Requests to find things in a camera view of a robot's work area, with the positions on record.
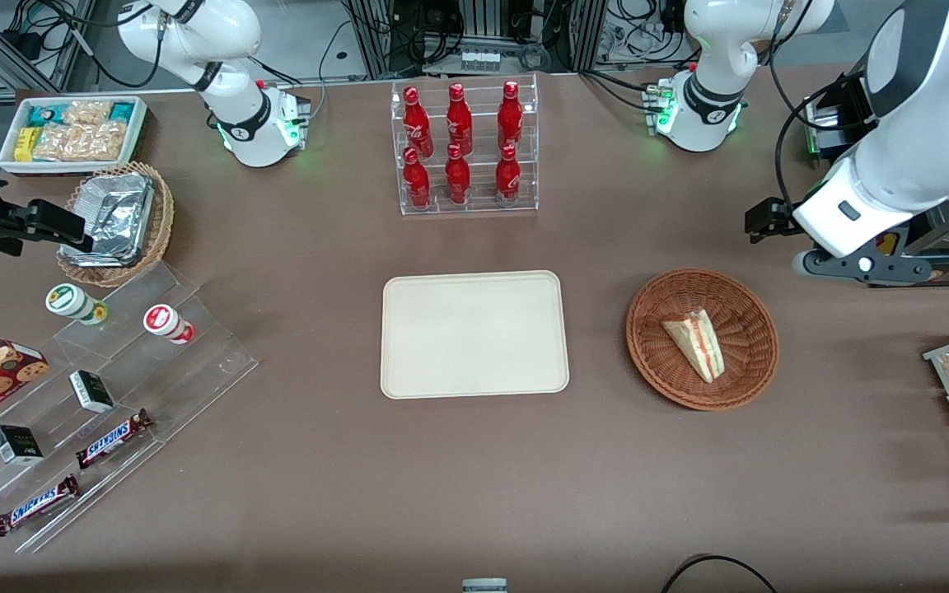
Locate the yellow snack pack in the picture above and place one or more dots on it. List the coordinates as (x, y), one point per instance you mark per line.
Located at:
(25, 144)

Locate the white plastic snack bin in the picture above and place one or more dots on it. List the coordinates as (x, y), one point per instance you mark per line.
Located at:
(138, 132)

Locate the black control box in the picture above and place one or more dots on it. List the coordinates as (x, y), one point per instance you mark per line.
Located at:
(841, 115)

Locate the Snickers chocolate bar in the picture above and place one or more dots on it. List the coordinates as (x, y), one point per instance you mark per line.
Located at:
(112, 439)
(36, 505)

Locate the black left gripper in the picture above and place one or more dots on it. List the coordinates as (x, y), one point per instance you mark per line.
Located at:
(773, 216)

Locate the brown wicker basket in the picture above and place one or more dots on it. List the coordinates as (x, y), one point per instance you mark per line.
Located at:
(738, 362)

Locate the red cola bottle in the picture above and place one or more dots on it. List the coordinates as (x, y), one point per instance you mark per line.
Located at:
(417, 123)
(507, 179)
(510, 119)
(457, 179)
(460, 122)
(417, 183)

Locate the green lid cup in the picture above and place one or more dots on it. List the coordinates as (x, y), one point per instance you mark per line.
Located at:
(69, 300)

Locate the light tan wicker basket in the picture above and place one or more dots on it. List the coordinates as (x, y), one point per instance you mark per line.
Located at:
(160, 222)

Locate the clear acrylic bottle rack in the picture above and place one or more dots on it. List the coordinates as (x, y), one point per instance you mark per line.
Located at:
(474, 177)

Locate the beige plastic tray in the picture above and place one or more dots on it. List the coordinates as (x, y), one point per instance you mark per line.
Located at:
(474, 333)

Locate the large clear cracker bag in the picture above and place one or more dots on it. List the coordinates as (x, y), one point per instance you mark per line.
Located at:
(83, 142)

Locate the small black box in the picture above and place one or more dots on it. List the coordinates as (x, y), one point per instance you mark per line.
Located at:
(92, 391)
(17, 445)

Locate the aluminium equipment rack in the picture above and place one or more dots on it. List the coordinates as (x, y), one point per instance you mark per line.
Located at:
(483, 33)

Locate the silver foil packet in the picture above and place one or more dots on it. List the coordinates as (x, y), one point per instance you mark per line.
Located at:
(116, 216)

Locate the teal snack pack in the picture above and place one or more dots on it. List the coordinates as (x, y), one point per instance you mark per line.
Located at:
(121, 112)
(44, 115)

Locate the clear acrylic step shelf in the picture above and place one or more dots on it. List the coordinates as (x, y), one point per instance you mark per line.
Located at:
(194, 362)

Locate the small clear cracker bag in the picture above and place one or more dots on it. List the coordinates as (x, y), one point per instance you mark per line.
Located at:
(87, 113)

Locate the red lid cup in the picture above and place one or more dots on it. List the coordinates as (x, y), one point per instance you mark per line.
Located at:
(165, 321)

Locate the triangle sandwich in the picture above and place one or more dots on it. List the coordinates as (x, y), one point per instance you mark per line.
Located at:
(698, 344)

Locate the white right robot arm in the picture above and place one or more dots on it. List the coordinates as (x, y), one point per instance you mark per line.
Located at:
(227, 33)

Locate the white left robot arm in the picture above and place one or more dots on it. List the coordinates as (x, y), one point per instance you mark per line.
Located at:
(919, 148)

